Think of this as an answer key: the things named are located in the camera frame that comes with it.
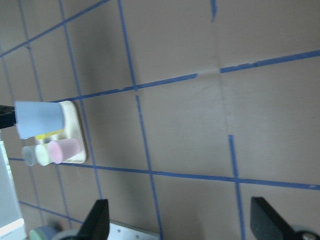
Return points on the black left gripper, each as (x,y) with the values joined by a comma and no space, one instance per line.
(7,116)

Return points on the pale green plastic cup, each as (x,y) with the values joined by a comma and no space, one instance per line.
(42,154)

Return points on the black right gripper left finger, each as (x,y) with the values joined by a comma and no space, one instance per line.
(97,224)

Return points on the light blue ikea cup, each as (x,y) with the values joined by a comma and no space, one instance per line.
(35,118)

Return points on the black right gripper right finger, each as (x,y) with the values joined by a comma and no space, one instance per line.
(267,224)

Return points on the grey plastic cup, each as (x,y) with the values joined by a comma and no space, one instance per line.
(28,155)

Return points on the green ceramic bowl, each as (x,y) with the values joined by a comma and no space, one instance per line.
(43,233)

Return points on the cream plastic tray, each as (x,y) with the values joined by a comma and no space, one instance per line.
(72,130)

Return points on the yellow plastic cup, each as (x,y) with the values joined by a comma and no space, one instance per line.
(43,136)

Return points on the pink plastic cup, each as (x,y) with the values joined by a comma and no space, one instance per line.
(64,149)

